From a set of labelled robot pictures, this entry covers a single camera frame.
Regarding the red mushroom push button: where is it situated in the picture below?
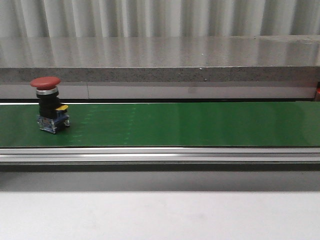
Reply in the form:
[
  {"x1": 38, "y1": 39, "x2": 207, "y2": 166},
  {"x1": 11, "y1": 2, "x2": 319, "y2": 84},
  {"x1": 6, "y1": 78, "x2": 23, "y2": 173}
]
[{"x1": 30, "y1": 76, "x2": 70, "y2": 134}]

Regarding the green conveyor belt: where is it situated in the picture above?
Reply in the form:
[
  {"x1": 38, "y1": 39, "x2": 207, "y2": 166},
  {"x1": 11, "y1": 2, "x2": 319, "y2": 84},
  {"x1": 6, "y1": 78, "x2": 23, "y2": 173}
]
[{"x1": 0, "y1": 101, "x2": 320, "y2": 172}]

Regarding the grey speckled stone counter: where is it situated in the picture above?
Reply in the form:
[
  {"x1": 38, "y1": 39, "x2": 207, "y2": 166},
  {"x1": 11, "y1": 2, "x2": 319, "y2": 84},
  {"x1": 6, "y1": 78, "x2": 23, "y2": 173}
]
[{"x1": 0, "y1": 35, "x2": 320, "y2": 101}]

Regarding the red plastic tray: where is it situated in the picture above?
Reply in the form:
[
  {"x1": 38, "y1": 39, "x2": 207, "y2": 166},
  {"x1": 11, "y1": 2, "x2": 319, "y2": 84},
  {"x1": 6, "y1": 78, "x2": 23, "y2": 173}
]
[{"x1": 314, "y1": 82, "x2": 320, "y2": 102}]

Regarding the white corrugated curtain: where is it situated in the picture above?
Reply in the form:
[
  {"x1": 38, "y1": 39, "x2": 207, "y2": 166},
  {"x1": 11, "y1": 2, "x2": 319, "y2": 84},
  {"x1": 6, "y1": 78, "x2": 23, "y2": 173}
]
[{"x1": 0, "y1": 0, "x2": 320, "y2": 38}]

